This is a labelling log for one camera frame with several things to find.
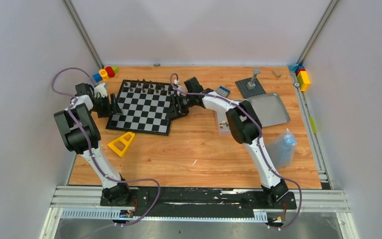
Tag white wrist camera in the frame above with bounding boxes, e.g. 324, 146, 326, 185
94, 83, 108, 99
174, 79, 187, 96

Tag blue plastic bag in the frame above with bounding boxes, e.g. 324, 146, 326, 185
266, 128, 297, 169

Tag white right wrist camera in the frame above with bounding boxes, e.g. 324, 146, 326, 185
174, 79, 187, 96

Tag metal tin box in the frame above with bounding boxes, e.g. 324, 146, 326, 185
214, 112, 231, 136

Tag small wooden block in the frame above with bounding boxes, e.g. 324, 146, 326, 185
272, 69, 282, 79

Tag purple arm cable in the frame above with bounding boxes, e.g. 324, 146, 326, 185
52, 67, 162, 227
170, 73, 303, 231

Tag black white chessboard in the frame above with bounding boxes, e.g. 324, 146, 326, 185
106, 79, 175, 135

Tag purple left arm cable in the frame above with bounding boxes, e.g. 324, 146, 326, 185
52, 67, 162, 227

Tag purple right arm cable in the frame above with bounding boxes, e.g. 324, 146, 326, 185
170, 73, 303, 231

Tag grey brick baseplate with post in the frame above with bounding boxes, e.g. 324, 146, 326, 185
235, 68, 266, 99

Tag yellow triangular plastic stand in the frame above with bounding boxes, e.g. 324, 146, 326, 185
107, 132, 136, 158

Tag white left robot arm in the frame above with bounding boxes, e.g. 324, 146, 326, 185
54, 83, 132, 206

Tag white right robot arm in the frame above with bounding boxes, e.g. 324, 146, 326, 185
167, 73, 288, 208

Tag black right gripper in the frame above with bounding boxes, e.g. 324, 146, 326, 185
166, 94, 195, 120

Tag coloured toy cylinders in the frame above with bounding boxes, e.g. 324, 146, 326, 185
93, 66, 119, 83

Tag blue grey toy brick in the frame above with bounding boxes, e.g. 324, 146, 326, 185
215, 86, 231, 98

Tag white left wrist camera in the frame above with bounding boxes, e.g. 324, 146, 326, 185
94, 83, 108, 99

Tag coloured toy brick stack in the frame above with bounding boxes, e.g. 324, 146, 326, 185
288, 64, 311, 92

